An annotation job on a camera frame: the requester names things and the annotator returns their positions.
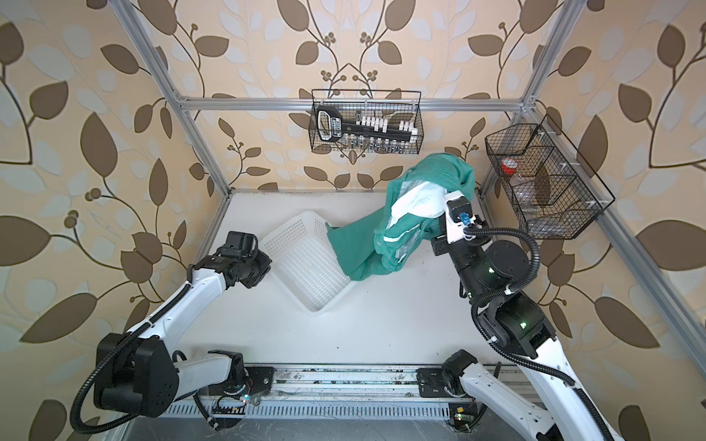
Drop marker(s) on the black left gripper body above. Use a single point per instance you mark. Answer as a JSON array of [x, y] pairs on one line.
[[255, 267]]

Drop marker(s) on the white plastic mesh basket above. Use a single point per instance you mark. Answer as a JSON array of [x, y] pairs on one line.
[[305, 264]]

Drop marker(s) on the green trousers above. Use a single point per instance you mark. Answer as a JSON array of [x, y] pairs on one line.
[[380, 243]]

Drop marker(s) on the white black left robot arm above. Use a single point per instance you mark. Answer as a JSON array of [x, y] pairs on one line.
[[141, 372]]

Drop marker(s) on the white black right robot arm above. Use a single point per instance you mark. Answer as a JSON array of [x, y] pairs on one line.
[[494, 266]]

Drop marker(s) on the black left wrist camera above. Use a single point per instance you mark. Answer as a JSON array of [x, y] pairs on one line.
[[240, 245]]

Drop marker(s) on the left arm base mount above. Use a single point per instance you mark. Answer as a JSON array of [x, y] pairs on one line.
[[233, 398]]

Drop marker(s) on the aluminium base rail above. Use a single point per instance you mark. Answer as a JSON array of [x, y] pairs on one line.
[[353, 391]]

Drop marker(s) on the black wire basket centre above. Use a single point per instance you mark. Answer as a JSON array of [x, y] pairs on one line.
[[395, 104]]

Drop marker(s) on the black wire basket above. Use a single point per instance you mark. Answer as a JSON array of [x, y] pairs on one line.
[[395, 104], [557, 192]]

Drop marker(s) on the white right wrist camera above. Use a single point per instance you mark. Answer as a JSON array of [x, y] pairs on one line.
[[459, 218]]

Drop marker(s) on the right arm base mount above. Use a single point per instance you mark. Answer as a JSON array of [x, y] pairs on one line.
[[464, 412]]

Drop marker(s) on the black wire basket right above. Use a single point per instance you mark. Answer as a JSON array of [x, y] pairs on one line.
[[557, 192]]

